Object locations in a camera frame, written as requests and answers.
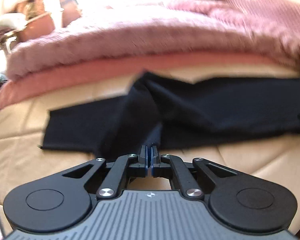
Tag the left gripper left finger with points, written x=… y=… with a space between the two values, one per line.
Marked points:
x=61 y=200

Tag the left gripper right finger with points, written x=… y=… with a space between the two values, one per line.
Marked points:
x=237 y=200

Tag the black pants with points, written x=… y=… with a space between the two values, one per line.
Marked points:
x=172 y=114

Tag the salmon pink bed sheet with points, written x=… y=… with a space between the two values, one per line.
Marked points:
x=47 y=80

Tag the terracotta storage bin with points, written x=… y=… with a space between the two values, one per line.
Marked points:
x=37 y=27

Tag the pink fluffy blanket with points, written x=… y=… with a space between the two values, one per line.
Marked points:
x=175 y=25

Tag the pink quilted pillow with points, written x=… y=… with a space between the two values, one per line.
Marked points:
x=285 y=12

